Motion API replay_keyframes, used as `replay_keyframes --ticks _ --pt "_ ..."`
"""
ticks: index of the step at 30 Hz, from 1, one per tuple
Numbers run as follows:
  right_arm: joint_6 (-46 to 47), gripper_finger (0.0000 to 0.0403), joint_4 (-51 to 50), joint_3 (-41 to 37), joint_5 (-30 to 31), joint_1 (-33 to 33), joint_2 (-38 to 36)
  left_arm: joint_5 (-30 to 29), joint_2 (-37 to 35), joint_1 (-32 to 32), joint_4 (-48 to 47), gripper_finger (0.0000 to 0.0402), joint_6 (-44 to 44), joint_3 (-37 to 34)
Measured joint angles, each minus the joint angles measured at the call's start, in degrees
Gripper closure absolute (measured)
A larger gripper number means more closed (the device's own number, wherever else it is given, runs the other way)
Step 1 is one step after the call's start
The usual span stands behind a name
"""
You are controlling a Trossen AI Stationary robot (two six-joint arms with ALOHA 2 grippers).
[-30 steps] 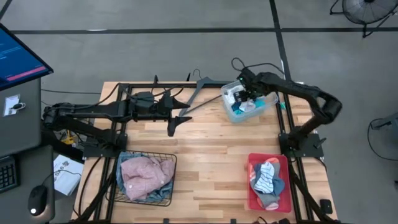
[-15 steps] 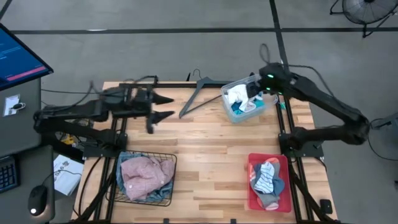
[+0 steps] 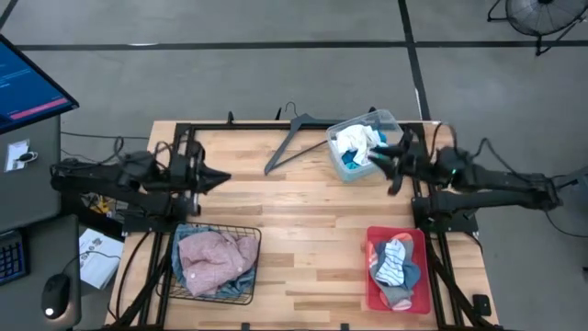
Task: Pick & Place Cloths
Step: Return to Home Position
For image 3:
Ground black keyboard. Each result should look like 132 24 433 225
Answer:
0 229 27 287

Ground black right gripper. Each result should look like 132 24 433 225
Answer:
369 137 437 195

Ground grey desk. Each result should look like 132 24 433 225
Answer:
0 114 84 331

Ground blue denim garment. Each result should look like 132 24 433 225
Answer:
170 223 258 302

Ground yellow item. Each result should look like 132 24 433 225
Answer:
88 195 112 215

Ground black wire basket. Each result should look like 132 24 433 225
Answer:
155 222 264 306

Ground black block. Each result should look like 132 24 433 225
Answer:
472 293 492 318

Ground black metal table frame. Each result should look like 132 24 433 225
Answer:
107 108 503 331

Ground black floor cable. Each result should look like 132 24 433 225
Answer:
544 173 588 240

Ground monitor with blue screen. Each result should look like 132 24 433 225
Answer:
0 34 80 135

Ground black coat hanger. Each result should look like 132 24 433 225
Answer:
264 101 344 176

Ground red plastic bin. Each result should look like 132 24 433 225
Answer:
365 224 433 316

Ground coral sock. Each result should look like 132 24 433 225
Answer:
367 232 415 278

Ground pink woven shirt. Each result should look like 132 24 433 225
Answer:
177 229 260 298

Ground clear plastic bin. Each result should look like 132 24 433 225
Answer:
325 108 406 185

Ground white printed papers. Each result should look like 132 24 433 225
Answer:
78 227 125 291

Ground white striped sock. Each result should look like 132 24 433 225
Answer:
374 237 408 287

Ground grey sock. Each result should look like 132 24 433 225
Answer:
377 280 414 313

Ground white label card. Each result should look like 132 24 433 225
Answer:
4 139 31 174

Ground black floor fan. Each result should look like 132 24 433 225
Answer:
487 0 588 58

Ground black computer mouse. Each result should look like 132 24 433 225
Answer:
40 272 72 321

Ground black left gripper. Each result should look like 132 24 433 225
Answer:
169 154 232 194

